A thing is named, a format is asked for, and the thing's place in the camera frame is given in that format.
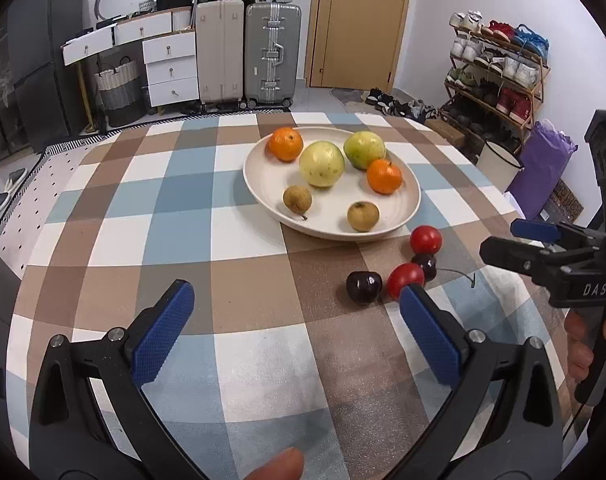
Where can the purple bag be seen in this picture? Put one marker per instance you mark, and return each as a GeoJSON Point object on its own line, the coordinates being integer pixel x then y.
{"type": "Point", "coordinates": [545, 170]}

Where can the green citrus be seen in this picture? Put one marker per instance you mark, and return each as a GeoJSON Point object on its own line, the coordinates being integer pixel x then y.
{"type": "Point", "coordinates": [364, 149]}

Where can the white mesh cup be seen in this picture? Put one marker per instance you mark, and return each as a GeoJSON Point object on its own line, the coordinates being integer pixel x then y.
{"type": "Point", "coordinates": [148, 6]}

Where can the brown patterned doormat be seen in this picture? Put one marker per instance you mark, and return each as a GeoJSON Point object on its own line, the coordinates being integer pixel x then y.
{"type": "Point", "coordinates": [565, 200]}

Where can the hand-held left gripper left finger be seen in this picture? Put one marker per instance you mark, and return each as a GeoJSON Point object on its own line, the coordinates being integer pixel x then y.
{"type": "Point", "coordinates": [163, 327]}

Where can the wooden shoe rack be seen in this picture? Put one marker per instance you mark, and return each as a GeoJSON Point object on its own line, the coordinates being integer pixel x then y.
{"type": "Point", "coordinates": [538, 80]}

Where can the cream round plate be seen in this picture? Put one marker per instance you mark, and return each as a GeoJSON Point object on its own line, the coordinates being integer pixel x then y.
{"type": "Point", "coordinates": [328, 210]}

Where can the person's right hand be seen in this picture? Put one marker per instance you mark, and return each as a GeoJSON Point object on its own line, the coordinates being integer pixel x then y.
{"type": "Point", "coordinates": [578, 342]}

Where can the small dark cherry with stem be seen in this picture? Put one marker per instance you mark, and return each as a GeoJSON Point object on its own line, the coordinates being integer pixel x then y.
{"type": "Point", "coordinates": [425, 266]}

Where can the white dotted rug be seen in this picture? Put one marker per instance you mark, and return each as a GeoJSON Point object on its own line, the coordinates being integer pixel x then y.
{"type": "Point", "coordinates": [48, 185]}

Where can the orange mandarin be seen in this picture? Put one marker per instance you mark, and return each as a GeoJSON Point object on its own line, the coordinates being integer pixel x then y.
{"type": "Point", "coordinates": [285, 144]}
{"type": "Point", "coordinates": [384, 176]}

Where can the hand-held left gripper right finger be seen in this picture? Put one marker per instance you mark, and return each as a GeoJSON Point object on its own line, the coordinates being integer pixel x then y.
{"type": "Point", "coordinates": [428, 332]}

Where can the red cherry tomato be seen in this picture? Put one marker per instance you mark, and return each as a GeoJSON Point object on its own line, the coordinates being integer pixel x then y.
{"type": "Point", "coordinates": [403, 277]}
{"type": "Point", "coordinates": [426, 239]}

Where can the silver suitcase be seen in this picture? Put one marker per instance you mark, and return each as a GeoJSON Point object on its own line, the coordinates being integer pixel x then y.
{"type": "Point", "coordinates": [273, 55]}

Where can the wooden door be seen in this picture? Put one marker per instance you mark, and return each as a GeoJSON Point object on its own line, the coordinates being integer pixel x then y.
{"type": "Point", "coordinates": [358, 25]}

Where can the pile of shoes on floor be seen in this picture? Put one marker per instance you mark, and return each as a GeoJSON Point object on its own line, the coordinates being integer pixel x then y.
{"type": "Point", "coordinates": [403, 105]}

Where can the cardboard box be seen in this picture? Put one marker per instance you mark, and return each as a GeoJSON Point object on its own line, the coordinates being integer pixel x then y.
{"type": "Point", "coordinates": [445, 132]}

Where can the grey refrigerator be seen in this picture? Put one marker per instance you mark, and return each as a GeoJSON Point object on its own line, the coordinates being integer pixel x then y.
{"type": "Point", "coordinates": [45, 60]}

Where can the person's left hand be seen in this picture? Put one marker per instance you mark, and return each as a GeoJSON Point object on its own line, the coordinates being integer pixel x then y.
{"type": "Point", "coordinates": [278, 467]}

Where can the woven laundry basket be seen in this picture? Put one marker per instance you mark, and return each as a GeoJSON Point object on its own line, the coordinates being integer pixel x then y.
{"type": "Point", "coordinates": [119, 92]}

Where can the grey door rug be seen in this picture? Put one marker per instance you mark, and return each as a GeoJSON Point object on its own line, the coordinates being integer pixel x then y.
{"type": "Point", "coordinates": [348, 96]}

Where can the rows of shoes on rack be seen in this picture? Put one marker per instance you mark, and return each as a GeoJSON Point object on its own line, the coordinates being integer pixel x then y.
{"type": "Point", "coordinates": [488, 65]}

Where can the yellow-green citrus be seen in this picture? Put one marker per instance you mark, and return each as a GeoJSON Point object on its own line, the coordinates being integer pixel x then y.
{"type": "Point", "coordinates": [322, 165]}

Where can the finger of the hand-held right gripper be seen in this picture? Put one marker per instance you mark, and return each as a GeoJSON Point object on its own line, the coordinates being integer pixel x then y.
{"type": "Point", "coordinates": [535, 230]}
{"type": "Point", "coordinates": [513, 255]}

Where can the beige suitcase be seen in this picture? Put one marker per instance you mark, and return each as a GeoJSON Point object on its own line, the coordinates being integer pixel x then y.
{"type": "Point", "coordinates": [220, 52]}

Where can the dark purple plum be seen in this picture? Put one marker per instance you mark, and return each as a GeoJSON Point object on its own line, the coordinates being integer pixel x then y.
{"type": "Point", "coordinates": [364, 286]}

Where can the white drawer desk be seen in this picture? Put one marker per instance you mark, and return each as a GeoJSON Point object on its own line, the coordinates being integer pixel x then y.
{"type": "Point", "coordinates": [170, 70]}

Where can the white enamel bucket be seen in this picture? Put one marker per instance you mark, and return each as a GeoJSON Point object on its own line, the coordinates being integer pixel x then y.
{"type": "Point", "coordinates": [498, 165]}

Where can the grey slippers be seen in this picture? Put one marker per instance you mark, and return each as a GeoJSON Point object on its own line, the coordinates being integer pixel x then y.
{"type": "Point", "coordinates": [8, 192]}

